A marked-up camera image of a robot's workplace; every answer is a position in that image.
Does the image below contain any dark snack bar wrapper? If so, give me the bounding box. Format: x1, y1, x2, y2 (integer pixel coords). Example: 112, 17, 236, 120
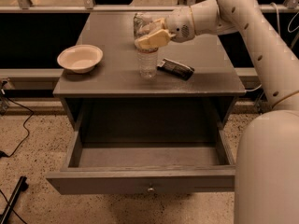
157, 58, 194, 80

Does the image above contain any small metal drawer knob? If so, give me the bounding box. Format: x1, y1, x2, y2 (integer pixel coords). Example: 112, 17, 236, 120
147, 187, 155, 193

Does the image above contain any clear plastic water bottle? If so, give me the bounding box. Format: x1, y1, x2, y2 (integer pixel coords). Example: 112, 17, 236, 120
134, 17, 163, 80

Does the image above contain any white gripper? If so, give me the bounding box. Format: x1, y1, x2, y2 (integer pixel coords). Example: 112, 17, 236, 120
135, 7, 195, 49

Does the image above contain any grey wooden cabinet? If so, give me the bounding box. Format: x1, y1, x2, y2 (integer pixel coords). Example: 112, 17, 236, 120
52, 10, 247, 130

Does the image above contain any silver soda can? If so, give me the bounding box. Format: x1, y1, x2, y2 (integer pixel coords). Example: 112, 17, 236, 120
133, 12, 152, 38

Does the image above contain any black floor cable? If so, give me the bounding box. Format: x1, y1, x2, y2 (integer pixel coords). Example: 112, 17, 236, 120
0, 81, 35, 159

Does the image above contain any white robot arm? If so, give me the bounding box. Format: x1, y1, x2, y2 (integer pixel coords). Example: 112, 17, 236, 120
135, 0, 299, 224

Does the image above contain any white paper bowl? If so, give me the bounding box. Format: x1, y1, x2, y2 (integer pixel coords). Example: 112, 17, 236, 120
57, 45, 103, 74

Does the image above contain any open grey top drawer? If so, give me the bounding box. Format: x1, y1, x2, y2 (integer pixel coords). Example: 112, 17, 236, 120
46, 98, 235, 194

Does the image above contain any black stand leg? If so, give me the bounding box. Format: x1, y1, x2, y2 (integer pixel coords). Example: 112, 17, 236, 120
0, 176, 28, 224

